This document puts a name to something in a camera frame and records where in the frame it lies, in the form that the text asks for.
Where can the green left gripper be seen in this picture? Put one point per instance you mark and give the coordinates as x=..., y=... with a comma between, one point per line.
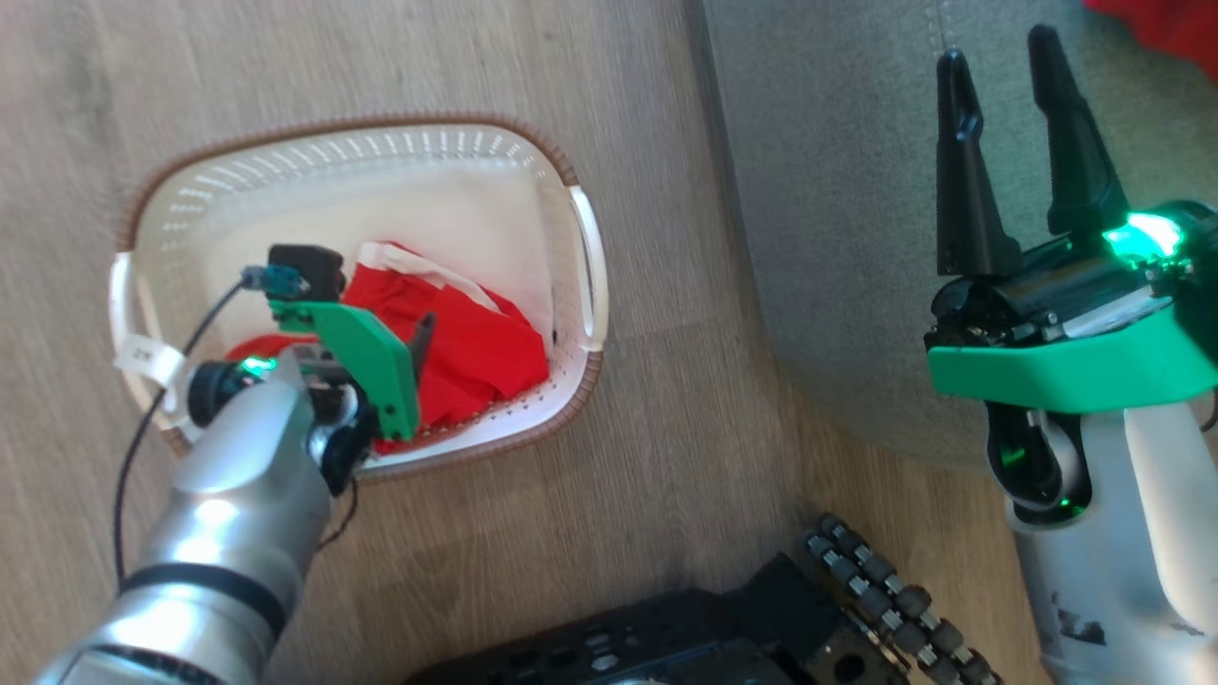
x=366, y=366

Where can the white laundry basket brown rim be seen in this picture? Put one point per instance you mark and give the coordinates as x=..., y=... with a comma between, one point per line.
x=457, y=200

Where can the black roller wheel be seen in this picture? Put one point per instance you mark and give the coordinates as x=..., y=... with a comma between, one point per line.
x=904, y=609

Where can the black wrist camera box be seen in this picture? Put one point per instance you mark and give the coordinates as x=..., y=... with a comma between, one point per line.
x=1201, y=314
x=306, y=271

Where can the red shorts white trim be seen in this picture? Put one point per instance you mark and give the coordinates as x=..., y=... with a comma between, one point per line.
x=481, y=352

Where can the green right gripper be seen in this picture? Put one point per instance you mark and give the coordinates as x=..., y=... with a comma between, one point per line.
x=1066, y=362

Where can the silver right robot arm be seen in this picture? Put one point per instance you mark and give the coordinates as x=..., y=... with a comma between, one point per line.
x=1132, y=571

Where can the red jersey number 23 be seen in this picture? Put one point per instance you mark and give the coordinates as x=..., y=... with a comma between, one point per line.
x=1170, y=29

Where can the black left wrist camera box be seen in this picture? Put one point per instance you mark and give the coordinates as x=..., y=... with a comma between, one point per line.
x=306, y=271

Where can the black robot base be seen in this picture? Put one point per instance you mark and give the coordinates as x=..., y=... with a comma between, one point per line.
x=666, y=637

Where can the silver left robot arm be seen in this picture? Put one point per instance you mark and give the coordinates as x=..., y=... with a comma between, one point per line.
x=228, y=533

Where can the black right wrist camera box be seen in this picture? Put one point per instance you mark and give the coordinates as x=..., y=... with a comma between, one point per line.
x=1201, y=314

